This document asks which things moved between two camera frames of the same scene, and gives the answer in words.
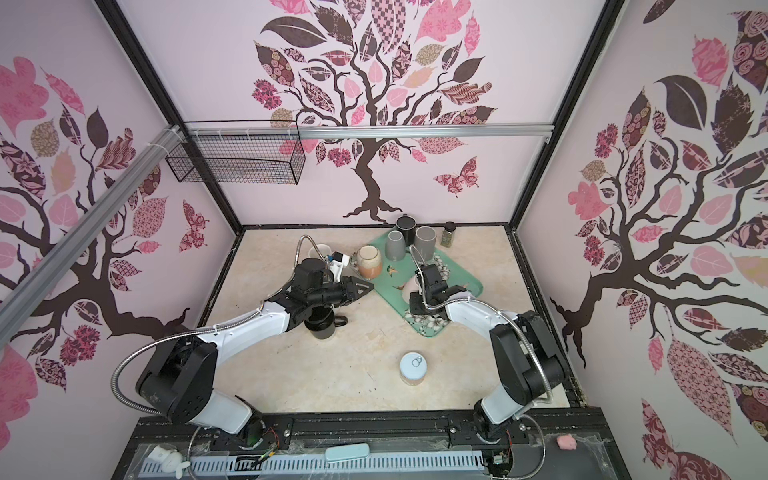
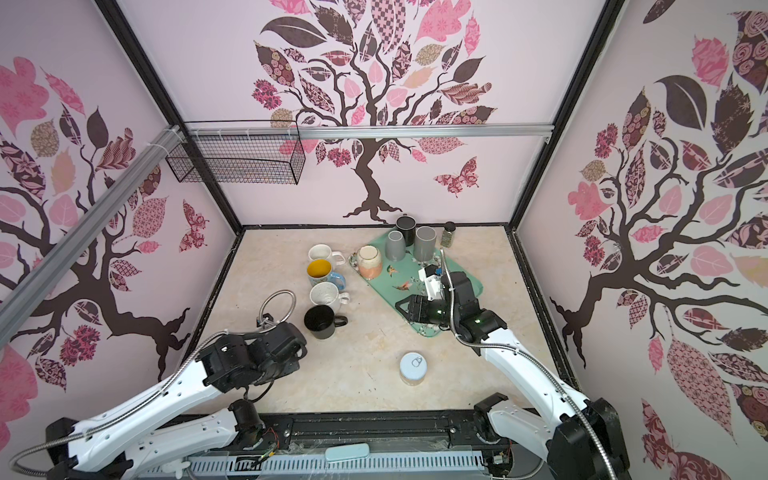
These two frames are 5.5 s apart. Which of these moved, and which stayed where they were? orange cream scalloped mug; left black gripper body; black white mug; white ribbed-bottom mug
Moved: left black gripper body
Stayed: orange cream scalloped mug; white ribbed-bottom mug; black white mug
